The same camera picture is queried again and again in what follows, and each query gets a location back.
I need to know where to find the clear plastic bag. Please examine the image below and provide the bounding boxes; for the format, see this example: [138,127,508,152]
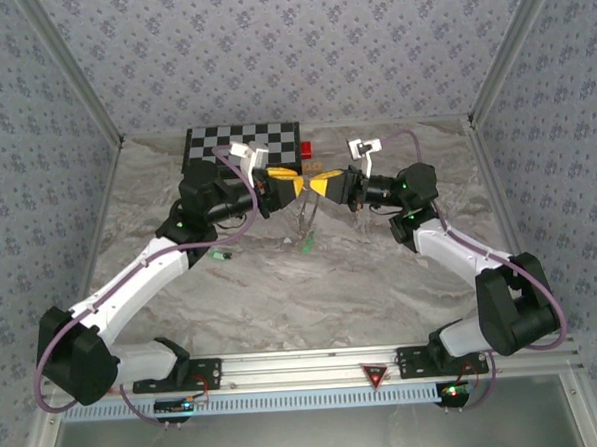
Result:
[292,191,325,238]

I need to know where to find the black and grey chessboard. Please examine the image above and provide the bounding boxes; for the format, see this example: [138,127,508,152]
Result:
[179,121,305,183]

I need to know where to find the red triangle stop sign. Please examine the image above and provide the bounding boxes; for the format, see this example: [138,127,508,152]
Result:
[361,361,391,392]

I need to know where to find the small circuit board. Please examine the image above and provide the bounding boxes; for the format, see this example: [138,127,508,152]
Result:
[436,382,472,407]
[153,396,197,416]

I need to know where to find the grey metal panel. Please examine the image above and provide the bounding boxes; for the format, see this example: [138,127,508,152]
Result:
[43,396,587,447]

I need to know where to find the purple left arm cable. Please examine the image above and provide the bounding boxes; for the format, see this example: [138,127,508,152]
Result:
[22,144,271,436]

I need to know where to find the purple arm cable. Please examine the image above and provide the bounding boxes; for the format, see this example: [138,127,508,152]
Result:
[22,144,271,436]
[379,121,573,416]

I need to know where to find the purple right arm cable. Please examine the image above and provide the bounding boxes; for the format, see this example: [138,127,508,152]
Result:
[379,121,573,416]

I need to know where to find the aluminium frame side rail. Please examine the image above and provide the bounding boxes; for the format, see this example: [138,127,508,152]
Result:
[11,137,141,447]
[465,112,597,447]

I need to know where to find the aluminium frame post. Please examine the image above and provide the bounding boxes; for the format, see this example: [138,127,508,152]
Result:
[459,0,573,129]
[15,0,126,152]

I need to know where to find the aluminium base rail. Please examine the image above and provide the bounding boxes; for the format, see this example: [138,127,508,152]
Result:
[134,340,488,395]

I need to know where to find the light blue slotted cable tray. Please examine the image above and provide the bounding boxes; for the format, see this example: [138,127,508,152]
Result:
[62,380,469,425]

